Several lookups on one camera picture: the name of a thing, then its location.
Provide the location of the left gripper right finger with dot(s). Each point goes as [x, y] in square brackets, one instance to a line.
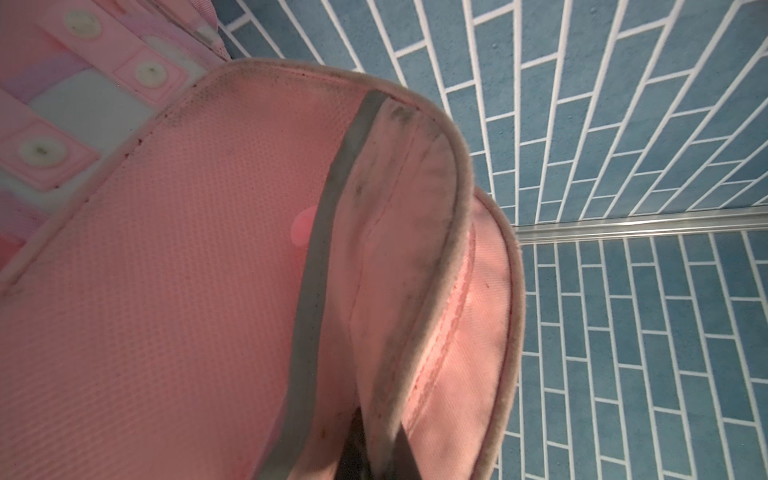
[402, 465]

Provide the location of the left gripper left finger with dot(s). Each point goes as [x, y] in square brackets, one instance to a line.
[354, 463]

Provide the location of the pink student backpack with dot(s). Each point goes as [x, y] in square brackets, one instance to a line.
[208, 265]

